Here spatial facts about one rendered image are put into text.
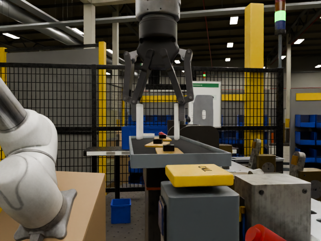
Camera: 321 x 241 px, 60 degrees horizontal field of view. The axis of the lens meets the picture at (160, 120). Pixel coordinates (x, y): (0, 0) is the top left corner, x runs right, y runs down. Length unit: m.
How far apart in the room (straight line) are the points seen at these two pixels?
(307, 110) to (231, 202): 2.87
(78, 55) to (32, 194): 2.39
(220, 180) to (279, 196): 0.22
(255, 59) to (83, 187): 1.45
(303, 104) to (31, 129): 2.64
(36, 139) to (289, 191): 0.78
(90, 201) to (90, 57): 2.21
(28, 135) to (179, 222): 0.78
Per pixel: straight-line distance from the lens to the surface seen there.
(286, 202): 0.50
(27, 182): 0.89
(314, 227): 0.65
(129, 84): 0.56
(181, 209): 0.27
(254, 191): 0.47
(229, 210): 0.29
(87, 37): 5.45
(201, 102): 1.57
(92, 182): 1.11
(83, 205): 1.07
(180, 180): 0.27
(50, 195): 0.96
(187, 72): 0.54
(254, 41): 2.09
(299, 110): 3.12
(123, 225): 1.42
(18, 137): 1.00
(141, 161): 0.37
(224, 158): 0.39
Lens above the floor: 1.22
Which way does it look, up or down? 1 degrees down
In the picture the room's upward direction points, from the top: straight up
